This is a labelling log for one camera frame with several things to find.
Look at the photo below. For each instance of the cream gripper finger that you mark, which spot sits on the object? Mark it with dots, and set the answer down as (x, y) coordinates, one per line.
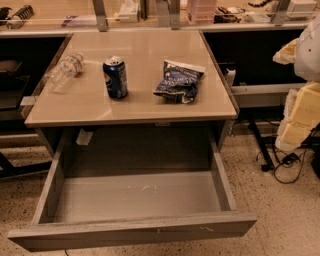
(301, 115)
(287, 54)

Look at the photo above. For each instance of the blue pepsi can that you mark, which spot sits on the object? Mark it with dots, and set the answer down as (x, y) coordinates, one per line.
(114, 70)

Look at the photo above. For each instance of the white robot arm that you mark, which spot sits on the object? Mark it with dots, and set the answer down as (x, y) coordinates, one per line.
(307, 62)

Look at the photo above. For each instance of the grey cabinet with beige top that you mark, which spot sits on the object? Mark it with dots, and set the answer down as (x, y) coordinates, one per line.
(84, 101)

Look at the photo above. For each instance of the open grey top drawer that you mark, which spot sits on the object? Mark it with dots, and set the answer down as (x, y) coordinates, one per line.
(134, 185)

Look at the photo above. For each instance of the white device top right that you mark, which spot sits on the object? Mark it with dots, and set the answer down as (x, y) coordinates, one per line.
(300, 8)

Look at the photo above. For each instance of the black desk leg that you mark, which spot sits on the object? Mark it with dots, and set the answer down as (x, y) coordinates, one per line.
(268, 165)

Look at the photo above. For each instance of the pink plastic container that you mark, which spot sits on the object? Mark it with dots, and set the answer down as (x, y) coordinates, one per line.
(201, 11)

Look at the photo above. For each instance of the blue chip bag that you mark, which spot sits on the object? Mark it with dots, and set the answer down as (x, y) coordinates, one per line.
(180, 80)

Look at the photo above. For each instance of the white box on shelf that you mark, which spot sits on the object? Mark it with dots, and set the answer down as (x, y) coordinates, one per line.
(129, 11)

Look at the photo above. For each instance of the clear plastic water bottle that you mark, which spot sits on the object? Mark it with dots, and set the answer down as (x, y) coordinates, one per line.
(66, 69)

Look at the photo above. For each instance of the black coiled spring object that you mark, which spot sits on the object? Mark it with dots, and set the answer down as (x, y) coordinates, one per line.
(20, 17)

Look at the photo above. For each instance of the grey metal post right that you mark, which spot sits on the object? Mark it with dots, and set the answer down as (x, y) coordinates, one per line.
(279, 16)

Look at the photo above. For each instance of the grey metal post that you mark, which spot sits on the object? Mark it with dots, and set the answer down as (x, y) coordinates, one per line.
(100, 13)
(168, 13)
(279, 16)

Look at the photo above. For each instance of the grey metal post middle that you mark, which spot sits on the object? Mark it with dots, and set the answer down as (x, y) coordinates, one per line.
(168, 13)

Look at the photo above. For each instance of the grey metal post left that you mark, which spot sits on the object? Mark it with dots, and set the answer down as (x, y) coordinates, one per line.
(100, 13)

